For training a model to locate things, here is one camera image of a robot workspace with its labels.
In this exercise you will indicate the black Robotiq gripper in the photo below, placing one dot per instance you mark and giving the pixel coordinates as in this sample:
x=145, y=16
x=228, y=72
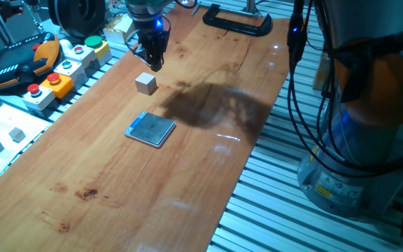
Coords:
x=150, y=31

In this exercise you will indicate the plain wooden cube block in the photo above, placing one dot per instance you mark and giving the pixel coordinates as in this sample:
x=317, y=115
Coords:
x=146, y=84

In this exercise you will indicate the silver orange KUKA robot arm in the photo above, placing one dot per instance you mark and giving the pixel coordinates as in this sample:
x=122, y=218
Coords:
x=362, y=87

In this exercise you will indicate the small digital pocket scale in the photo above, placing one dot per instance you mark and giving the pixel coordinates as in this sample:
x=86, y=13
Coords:
x=152, y=130

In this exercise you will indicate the pale yellow box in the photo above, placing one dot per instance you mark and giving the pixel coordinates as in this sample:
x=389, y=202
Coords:
x=117, y=29

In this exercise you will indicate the yellow box green mushroom button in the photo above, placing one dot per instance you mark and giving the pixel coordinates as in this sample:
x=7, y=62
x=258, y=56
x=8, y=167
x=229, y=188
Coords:
x=98, y=50

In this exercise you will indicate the grey box small red button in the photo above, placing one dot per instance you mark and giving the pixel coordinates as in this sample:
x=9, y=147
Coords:
x=82, y=57

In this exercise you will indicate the grey box small green button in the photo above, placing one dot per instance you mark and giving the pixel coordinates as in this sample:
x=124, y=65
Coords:
x=72, y=71

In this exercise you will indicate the black round fan housing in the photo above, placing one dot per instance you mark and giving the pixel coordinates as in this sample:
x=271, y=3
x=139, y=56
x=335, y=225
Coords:
x=79, y=15

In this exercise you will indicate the black C-clamp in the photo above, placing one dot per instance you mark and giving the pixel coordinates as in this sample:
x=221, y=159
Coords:
x=236, y=27

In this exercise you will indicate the yellow box red mushroom button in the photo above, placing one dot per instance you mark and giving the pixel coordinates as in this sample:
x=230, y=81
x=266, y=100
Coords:
x=59, y=88

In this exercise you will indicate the grey box red mushroom button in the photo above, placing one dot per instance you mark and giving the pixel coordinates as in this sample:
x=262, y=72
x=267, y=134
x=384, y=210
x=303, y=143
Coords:
x=38, y=99

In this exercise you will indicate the wooden work board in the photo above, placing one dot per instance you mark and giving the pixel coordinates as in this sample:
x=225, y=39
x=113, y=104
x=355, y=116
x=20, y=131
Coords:
x=100, y=175

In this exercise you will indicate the black orange teach pendant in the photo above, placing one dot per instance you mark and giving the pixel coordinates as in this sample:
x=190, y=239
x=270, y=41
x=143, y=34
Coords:
x=16, y=66

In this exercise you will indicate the black connector blue light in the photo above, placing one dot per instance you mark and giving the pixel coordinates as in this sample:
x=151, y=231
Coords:
x=295, y=38

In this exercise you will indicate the white paper sheet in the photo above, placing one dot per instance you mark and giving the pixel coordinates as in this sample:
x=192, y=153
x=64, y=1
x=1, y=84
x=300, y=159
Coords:
x=30, y=122

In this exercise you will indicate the small white cube left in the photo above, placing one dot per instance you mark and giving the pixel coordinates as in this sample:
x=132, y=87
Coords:
x=17, y=135

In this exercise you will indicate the tan wooden piece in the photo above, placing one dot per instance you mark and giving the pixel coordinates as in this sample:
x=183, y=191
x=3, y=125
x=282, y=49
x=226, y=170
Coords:
x=322, y=75

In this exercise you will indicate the green camera mount plate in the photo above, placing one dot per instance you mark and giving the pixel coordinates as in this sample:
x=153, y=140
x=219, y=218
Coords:
x=152, y=2

